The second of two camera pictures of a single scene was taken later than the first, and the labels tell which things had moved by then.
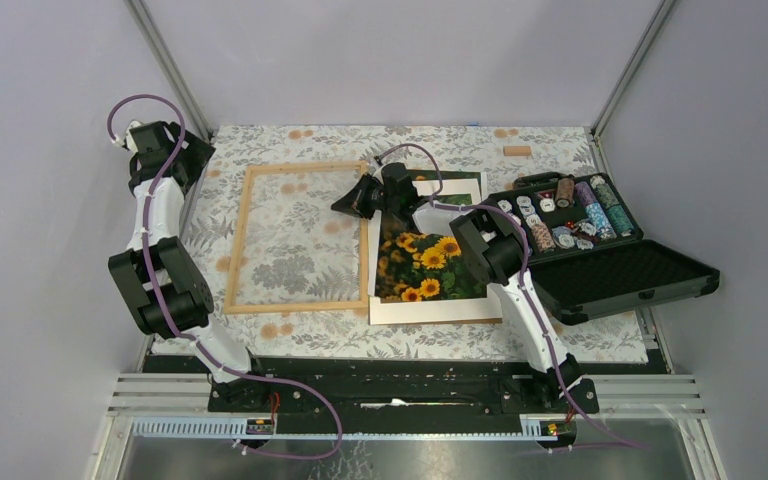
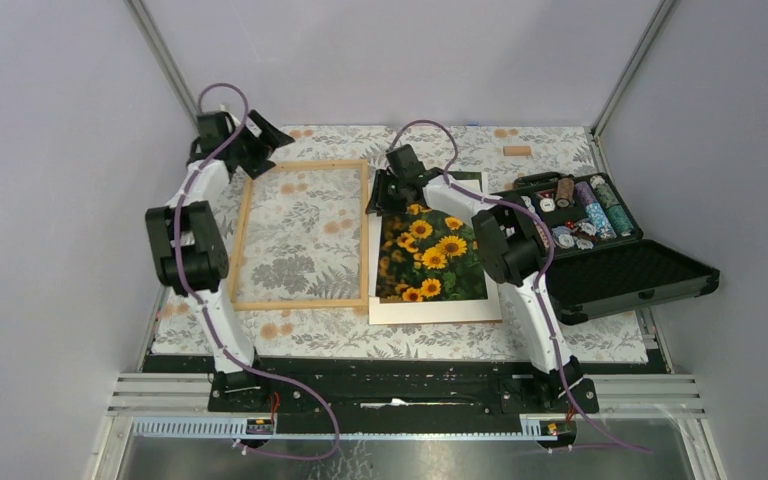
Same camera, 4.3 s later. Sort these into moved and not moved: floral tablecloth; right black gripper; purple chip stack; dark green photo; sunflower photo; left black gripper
Moved: left black gripper; right black gripper
Not moved: floral tablecloth; purple chip stack; dark green photo; sunflower photo
